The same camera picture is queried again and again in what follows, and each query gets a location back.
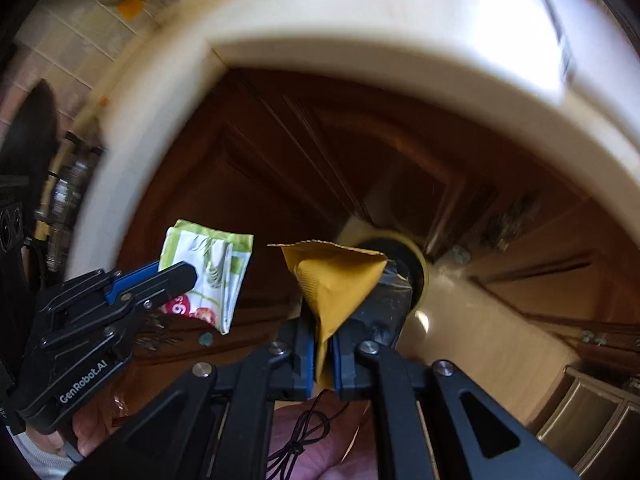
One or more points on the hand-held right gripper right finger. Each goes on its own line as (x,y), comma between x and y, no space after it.
(336,360)

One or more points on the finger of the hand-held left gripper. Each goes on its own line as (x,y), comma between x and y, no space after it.
(135,277)
(172,280)

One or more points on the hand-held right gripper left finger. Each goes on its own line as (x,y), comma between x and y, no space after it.
(310,355)

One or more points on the green white wrapper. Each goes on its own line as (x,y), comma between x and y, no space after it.
(215,260)

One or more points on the yellow packet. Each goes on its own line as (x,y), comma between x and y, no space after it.
(335,280)

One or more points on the beige trash bin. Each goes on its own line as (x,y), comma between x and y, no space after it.
(407,260)

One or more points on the person's left forearm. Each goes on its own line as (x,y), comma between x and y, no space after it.
(40,452)

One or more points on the person's left hand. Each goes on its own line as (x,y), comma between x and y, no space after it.
(95,425)

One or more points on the black stove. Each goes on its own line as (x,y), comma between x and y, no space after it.
(12,200)

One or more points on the brown wooden cabinet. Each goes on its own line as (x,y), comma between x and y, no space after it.
(300,160)

